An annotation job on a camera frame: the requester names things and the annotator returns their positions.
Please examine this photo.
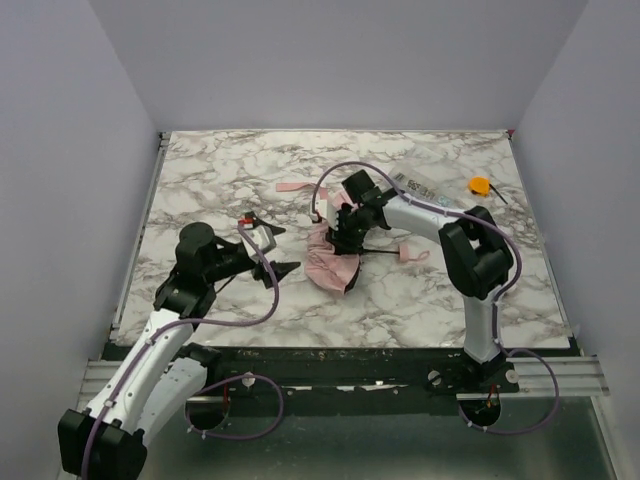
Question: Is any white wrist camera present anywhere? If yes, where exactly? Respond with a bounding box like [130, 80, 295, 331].
[238, 212, 277, 261]
[310, 199, 342, 230]

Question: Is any orange tape measure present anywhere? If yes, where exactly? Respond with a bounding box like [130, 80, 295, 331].
[468, 176, 492, 197]

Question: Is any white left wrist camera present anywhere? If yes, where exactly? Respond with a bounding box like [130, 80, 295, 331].
[238, 212, 277, 261]

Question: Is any white tissue packet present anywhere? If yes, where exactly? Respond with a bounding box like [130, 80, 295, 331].
[389, 166, 457, 208]

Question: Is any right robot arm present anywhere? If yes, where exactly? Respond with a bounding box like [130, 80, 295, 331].
[312, 170, 522, 381]

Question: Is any pink folding umbrella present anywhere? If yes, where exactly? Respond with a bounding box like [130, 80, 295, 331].
[275, 180, 431, 297]

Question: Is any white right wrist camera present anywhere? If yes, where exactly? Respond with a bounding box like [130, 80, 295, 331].
[310, 199, 342, 230]

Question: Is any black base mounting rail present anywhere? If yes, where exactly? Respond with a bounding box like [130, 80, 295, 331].
[181, 344, 519, 427]

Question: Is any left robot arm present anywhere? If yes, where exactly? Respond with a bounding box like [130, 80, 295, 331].
[57, 212, 299, 479]

